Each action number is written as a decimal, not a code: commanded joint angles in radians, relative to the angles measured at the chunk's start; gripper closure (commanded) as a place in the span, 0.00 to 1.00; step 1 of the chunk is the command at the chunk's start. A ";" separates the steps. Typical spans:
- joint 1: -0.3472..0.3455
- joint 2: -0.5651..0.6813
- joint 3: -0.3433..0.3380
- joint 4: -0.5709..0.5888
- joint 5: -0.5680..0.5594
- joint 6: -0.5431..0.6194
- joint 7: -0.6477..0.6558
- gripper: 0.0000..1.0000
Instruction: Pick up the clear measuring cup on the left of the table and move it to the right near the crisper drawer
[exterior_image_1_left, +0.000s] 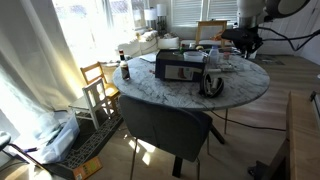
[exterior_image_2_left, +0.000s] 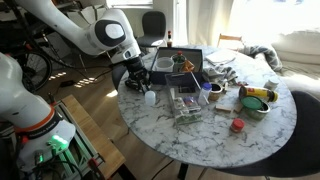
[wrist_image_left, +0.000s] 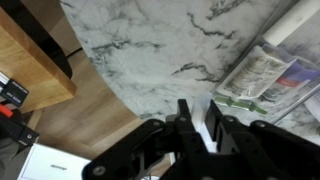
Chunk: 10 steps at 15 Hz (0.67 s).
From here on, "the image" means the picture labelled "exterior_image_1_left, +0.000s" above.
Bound wooden child chair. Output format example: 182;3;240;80
79;61;121;112

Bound grey padded chair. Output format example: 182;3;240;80
118;94;214;180

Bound navy cardboard box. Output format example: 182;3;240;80
154;49;207;83

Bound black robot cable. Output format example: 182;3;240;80
256;25;320;52

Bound tall white floor lamp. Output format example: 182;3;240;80
156;3;168;36

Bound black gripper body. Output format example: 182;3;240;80
238;27;264;53

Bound white sofa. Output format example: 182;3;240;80
116;29;234;58

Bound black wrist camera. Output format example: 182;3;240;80
220;28;242;44

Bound light wooden stool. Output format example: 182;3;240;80
194;19;231;47

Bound clear plastic storage container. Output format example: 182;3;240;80
204;49;248;73

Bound white sofa pillow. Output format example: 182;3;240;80
157;36;181;51

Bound clear bottle with blue cap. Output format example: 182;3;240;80
208;45;221;67

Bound dark soy sauce bottle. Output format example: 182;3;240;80
118;49;131;82

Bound black floor cable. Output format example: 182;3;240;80
210;110;288;132

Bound black table base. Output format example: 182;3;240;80
171;123;226;179

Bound wooden workbench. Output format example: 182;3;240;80
253;91;320;180

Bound clear plastic storage bin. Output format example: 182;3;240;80
18;111;81;165

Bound short white floor lamp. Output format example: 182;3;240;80
143;8;158;31

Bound white window blinds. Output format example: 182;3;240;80
171;0;239;28

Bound black metal frame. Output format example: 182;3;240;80
0;132;46;169

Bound white curtain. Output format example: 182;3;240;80
0;0;88;149

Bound orange plush toy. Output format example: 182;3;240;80
212;30;225;42

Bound white child chair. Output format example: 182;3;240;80
68;77;113;131

